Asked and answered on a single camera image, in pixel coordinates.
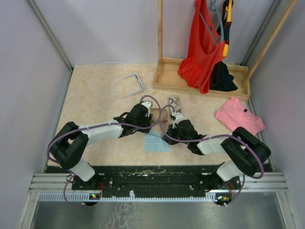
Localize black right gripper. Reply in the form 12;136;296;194
163;123;190;145

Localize plaid brown glasses case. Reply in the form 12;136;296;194
150;108;169;123

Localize light blue cloth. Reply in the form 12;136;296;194
144;130;170;153

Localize map print glasses case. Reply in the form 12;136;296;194
168;96;182;119

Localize white sunglasses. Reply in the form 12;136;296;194
114;72;144;99

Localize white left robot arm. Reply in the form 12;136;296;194
48;101;153;189

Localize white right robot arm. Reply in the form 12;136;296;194
162;119;271;189

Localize wooden clothes rack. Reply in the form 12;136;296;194
153;0;297;102

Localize pink folded shirt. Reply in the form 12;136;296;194
214;97;265;135

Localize black garment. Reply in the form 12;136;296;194
209;62;238;92

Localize red garment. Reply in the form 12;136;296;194
178;0;224;94

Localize blue-grey hanger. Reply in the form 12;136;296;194
197;0;226;45

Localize yellow black hanger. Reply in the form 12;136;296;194
217;0;234;57

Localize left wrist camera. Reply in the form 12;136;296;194
140;100;153;113

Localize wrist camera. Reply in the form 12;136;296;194
170;112;185;124
140;100;153;113

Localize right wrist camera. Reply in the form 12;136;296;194
170;112;185;124

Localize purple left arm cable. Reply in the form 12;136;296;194
47;95;163;208

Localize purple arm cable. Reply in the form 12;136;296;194
47;95;163;208
159;106;265;207

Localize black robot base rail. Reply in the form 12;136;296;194
31;166;274;203

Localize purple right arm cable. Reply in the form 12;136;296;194
159;106;265;207

